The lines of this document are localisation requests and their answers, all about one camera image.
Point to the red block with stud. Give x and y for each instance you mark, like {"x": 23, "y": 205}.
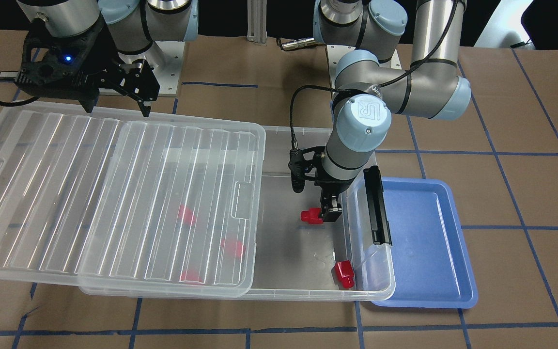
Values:
{"x": 312, "y": 216}

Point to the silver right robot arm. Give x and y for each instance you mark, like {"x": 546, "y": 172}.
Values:
{"x": 133, "y": 24}

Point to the clear ribbed box lid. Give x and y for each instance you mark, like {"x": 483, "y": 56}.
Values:
{"x": 53, "y": 159}

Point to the red block box front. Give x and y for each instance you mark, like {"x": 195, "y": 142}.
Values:
{"x": 191, "y": 277}

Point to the blue plastic tray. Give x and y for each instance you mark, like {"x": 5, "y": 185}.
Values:
{"x": 430, "y": 257}

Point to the black box latch handle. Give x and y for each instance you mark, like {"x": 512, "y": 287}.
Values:
{"x": 379, "y": 224}

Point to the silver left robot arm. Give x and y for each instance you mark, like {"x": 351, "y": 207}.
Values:
{"x": 368, "y": 91}

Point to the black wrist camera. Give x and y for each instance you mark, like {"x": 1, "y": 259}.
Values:
{"x": 306, "y": 165}
{"x": 49, "y": 66}

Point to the aluminium frame post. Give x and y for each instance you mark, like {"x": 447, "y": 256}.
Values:
{"x": 256, "y": 16}

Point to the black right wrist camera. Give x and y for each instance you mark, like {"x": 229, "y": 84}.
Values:
{"x": 49, "y": 66}

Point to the clear plastic storage box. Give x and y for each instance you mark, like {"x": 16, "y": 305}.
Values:
{"x": 308, "y": 232}

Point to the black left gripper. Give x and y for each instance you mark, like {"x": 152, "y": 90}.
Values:
{"x": 330, "y": 187}

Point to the red block box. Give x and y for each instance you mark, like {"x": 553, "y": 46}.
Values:
{"x": 191, "y": 277}
{"x": 233, "y": 248}

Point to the red block in box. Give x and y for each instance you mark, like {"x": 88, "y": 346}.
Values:
{"x": 186, "y": 215}

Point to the red block box centre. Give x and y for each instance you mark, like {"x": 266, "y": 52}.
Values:
{"x": 233, "y": 248}

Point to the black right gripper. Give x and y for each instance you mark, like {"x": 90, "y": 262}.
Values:
{"x": 105, "y": 62}

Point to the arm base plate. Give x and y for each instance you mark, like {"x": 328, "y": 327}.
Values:
{"x": 166, "y": 58}
{"x": 340, "y": 57}

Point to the red block near latch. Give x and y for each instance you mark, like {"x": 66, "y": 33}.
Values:
{"x": 345, "y": 274}

